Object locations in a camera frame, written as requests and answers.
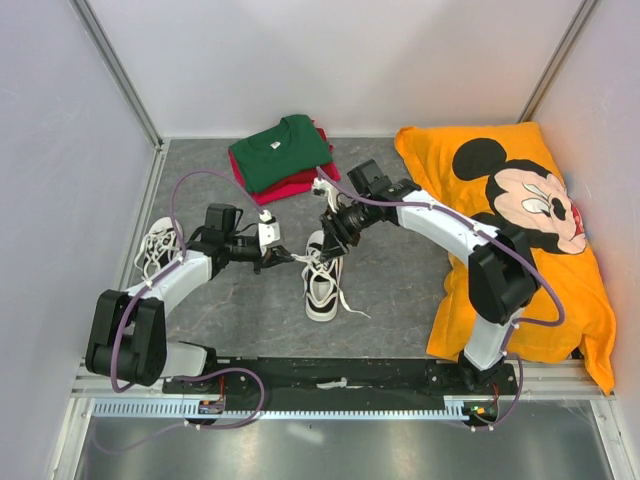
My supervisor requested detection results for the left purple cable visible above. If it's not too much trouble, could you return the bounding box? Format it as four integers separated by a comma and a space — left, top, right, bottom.
88, 169, 274, 454

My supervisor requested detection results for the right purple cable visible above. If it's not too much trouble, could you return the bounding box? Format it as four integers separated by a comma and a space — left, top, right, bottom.
315, 167, 566, 434

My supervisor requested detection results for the aluminium frame post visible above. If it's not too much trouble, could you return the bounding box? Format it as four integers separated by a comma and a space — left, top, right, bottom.
69, 0, 165, 151
517, 0, 601, 123

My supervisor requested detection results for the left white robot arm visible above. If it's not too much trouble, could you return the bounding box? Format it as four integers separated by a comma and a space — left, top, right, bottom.
85, 204, 292, 393

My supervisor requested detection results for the left aluminium frame post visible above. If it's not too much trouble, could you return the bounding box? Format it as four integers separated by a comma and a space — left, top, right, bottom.
69, 0, 165, 151

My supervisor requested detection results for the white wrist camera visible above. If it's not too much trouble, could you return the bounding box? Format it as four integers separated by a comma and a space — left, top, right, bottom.
258, 210, 281, 249
311, 177, 341, 213

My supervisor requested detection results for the purple cable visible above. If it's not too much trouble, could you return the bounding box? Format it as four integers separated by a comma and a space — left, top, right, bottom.
88, 169, 274, 454
315, 167, 566, 434

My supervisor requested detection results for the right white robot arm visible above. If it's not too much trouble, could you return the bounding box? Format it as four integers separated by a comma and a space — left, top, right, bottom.
312, 160, 540, 394

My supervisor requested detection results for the red folded t-shirt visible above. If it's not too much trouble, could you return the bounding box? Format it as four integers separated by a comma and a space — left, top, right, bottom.
259, 119, 342, 197

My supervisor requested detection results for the orange Mickey Mouse pillow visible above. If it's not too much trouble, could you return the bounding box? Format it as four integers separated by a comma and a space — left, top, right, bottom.
395, 122, 616, 394

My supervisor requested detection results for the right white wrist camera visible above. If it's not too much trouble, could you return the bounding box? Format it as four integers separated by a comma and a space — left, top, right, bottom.
311, 177, 341, 213

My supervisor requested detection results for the green folded t-shirt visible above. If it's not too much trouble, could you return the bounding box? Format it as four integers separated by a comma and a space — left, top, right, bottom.
229, 114, 332, 193

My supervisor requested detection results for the pink folded t-shirt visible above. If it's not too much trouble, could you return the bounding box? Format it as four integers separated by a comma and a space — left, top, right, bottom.
228, 150, 341, 205

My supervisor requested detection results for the black white sneaker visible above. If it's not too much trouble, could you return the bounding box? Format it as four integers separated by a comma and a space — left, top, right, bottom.
292, 230, 369, 323
134, 217, 183, 281

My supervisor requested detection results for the front aluminium rail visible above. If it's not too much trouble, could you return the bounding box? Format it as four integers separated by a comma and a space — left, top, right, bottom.
72, 359, 616, 401

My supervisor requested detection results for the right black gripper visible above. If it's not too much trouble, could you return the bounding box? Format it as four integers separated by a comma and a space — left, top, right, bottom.
318, 197, 376, 265

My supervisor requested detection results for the right aluminium frame post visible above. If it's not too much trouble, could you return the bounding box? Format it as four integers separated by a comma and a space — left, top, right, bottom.
517, 0, 601, 123

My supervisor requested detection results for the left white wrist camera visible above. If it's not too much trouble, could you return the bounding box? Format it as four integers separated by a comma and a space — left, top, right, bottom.
258, 210, 281, 249

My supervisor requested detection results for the grey slotted cable duct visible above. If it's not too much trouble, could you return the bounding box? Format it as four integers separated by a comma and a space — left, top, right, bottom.
93, 396, 499, 421

